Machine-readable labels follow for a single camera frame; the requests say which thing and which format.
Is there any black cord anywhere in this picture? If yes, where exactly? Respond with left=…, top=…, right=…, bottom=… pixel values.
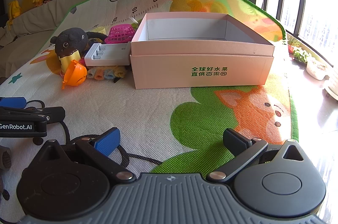
left=26, top=100, right=162, bottom=169

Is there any pink plastic basket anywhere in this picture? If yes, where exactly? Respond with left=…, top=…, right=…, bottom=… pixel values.
left=104, top=23, right=138, bottom=44

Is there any yellow pudding toy brown top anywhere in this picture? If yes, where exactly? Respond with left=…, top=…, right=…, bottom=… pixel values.
left=56, top=39, right=82, bottom=72

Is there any white battery charger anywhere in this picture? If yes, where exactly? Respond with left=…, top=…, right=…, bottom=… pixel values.
left=84, top=42, right=132, bottom=67

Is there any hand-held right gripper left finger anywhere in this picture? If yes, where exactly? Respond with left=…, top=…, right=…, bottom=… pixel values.
left=34, top=127, right=135, bottom=184

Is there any white round pot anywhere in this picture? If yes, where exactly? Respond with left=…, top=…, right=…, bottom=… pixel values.
left=323, top=73, right=338, bottom=100

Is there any black plush cat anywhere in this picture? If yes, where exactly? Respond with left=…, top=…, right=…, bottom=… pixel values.
left=50, top=27, right=109, bottom=56

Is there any yellow plush toy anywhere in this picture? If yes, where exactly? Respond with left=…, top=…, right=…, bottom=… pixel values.
left=8, top=1, right=22, bottom=25

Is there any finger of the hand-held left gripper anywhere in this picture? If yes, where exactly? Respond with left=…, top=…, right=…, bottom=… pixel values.
left=0, top=97, right=27, bottom=109
left=0, top=106, right=66, bottom=124

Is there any white planter with soil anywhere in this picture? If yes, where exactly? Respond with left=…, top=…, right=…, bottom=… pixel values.
left=306, top=59, right=328, bottom=80

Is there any plant in red pot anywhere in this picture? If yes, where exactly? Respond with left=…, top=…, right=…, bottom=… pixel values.
left=286, top=37, right=301, bottom=54

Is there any pastel striped cloth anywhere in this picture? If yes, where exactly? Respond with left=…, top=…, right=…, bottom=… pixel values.
left=86, top=66, right=128, bottom=80

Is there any black window frame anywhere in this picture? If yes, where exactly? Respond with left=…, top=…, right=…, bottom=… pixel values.
left=277, top=0, right=338, bottom=69

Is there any orange plastic capsule toy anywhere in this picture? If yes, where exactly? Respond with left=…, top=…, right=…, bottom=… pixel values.
left=61, top=60, right=87, bottom=89

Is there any small leafy green plant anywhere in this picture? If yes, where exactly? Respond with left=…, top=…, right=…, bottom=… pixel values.
left=293, top=47, right=312, bottom=63

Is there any sofa with beige cover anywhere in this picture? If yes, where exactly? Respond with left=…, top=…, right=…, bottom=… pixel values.
left=0, top=0, right=80, bottom=77

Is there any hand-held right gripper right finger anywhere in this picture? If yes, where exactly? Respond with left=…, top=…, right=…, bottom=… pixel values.
left=206, top=128, right=311, bottom=184

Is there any cartoon printed play mat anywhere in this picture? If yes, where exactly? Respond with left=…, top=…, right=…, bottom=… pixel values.
left=0, top=0, right=299, bottom=224

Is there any pink cardboard box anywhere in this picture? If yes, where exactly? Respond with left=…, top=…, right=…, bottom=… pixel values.
left=129, top=12, right=275, bottom=89

